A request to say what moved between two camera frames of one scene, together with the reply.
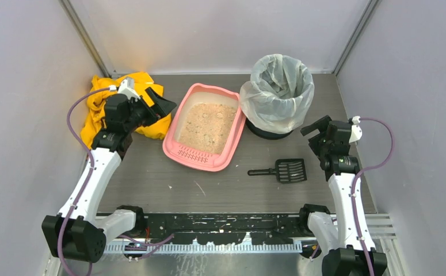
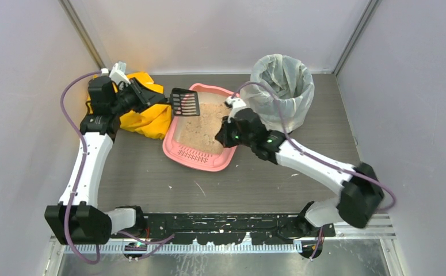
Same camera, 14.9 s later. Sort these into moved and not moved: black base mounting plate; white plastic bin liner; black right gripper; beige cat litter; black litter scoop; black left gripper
Moved: black left gripper; black litter scoop; black right gripper
Not moved: black base mounting plate; white plastic bin liner; beige cat litter
